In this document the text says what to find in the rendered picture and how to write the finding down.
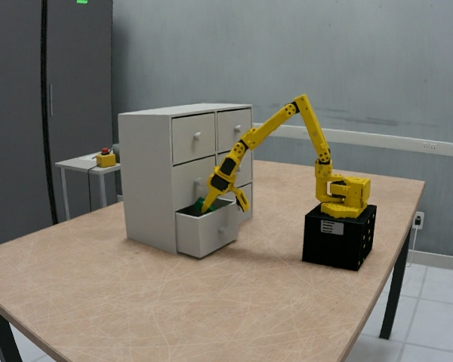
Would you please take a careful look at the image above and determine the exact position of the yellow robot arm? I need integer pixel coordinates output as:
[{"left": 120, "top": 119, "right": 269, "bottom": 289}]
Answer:
[{"left": 217, "top": 94, "right": 367, "bottom": 219}]

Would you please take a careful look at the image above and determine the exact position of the green 9v battery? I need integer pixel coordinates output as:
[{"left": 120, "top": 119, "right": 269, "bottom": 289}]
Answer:
[{"left": 194, "top": 197, "right": 217, "bottom": 214}]

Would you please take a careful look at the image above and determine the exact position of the grey chest of drawers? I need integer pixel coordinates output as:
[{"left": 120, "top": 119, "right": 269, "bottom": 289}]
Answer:
[{"left": 118, "top": 103, "right": 253, "bottom": 255}]

